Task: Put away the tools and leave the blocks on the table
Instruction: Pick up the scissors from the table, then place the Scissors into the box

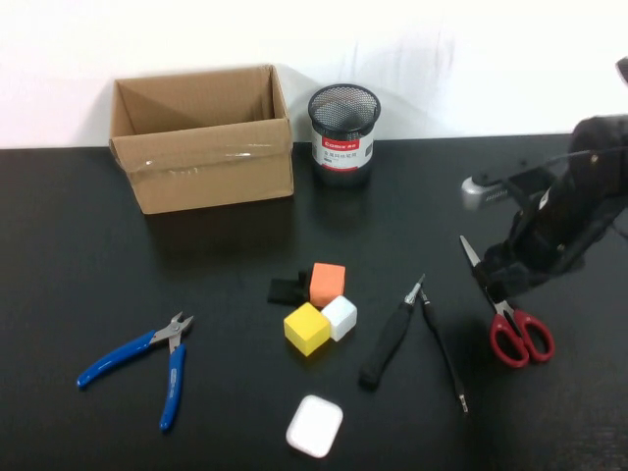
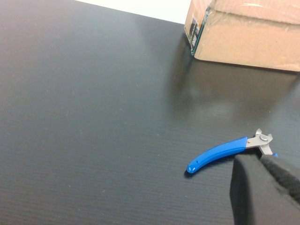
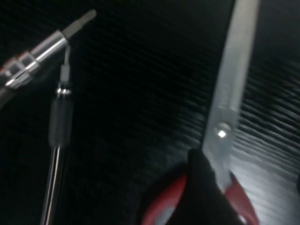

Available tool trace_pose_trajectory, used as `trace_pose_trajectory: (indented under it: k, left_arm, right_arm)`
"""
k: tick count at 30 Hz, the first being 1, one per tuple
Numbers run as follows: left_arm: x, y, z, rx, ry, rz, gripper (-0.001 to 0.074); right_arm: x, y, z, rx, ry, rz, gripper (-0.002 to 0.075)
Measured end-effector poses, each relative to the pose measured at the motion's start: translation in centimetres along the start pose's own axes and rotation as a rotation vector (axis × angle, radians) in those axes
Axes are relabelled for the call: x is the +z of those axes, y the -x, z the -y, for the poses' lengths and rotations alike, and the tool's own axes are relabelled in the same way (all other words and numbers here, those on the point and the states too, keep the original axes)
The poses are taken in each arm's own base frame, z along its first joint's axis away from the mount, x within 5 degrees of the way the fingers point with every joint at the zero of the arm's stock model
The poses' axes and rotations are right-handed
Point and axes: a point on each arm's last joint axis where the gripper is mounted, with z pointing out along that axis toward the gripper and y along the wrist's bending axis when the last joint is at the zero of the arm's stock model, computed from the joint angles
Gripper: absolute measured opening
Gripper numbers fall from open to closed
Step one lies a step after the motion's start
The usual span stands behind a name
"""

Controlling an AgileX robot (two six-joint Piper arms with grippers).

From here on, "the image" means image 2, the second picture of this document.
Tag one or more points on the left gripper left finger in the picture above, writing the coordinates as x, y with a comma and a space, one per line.
253, 199

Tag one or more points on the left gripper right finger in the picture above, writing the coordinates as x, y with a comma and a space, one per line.
286, 178

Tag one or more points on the brown cardboard box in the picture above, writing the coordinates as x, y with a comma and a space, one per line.
246, 39

